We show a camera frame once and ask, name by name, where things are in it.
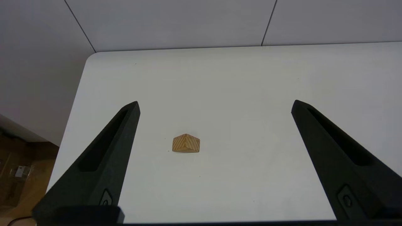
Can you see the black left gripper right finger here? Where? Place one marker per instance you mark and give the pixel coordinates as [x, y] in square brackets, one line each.
[342, 175]

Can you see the triangular wooden building block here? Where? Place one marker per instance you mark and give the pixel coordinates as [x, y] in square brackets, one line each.
[186, 143]

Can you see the labelled brown cardboard box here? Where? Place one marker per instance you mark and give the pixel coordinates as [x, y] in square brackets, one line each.
[28, 163]

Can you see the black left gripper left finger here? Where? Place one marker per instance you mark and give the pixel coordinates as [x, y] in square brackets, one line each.
[106, 175]

